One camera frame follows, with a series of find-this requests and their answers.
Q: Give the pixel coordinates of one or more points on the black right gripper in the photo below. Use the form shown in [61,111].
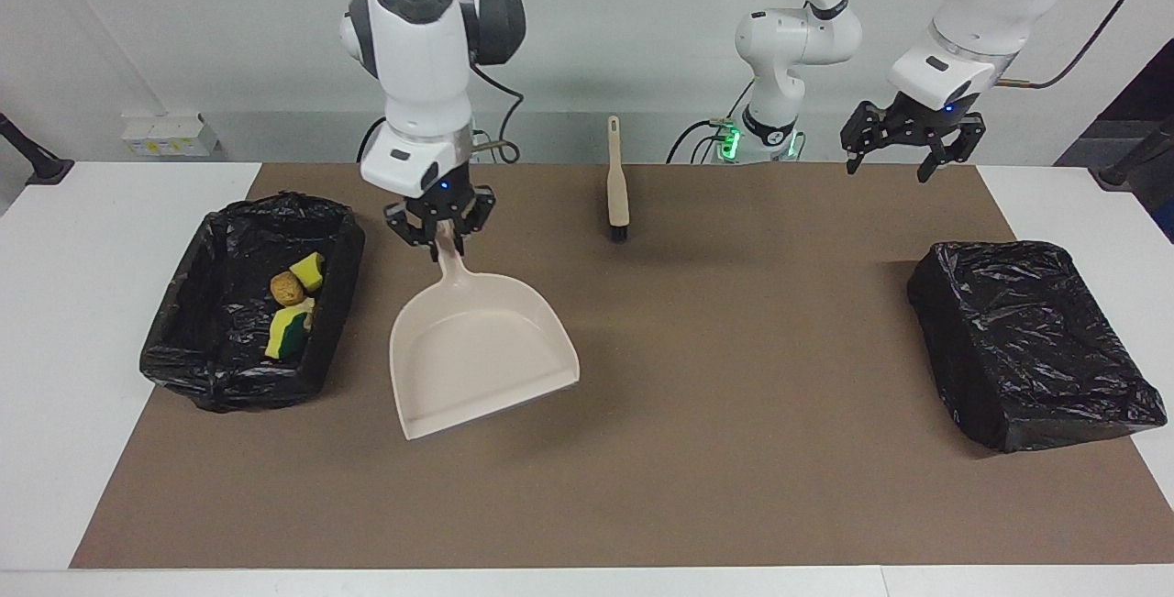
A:
[440,207]

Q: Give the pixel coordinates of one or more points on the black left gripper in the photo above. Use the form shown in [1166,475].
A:
[917,131]

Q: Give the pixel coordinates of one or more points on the beige plastic dustpan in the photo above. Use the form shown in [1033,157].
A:
[477,349]

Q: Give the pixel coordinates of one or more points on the yellow wedge sponge piece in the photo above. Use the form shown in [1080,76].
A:
[309,272]

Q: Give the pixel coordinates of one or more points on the pale torn bread chunk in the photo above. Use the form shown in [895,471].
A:
[305,308]

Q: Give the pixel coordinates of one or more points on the brown bread roll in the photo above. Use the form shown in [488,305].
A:
[285,287]

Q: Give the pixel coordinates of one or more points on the beige hand brush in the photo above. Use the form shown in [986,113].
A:
[617,184]

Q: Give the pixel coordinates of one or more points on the green and yellow sponge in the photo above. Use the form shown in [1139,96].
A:
[289,336]

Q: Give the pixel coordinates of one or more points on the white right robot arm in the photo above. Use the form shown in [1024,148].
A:
[422,56]

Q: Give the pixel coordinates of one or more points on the bin with black plastic bag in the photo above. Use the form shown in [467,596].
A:
[183,368]
[1027,340]

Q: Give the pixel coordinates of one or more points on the black stand foot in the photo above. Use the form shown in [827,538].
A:
[41,164]
[1133,161]

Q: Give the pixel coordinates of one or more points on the brown table mat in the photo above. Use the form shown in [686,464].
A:
[734,487]

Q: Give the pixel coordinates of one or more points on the white wall socket box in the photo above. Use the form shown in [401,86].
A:
[170,134]

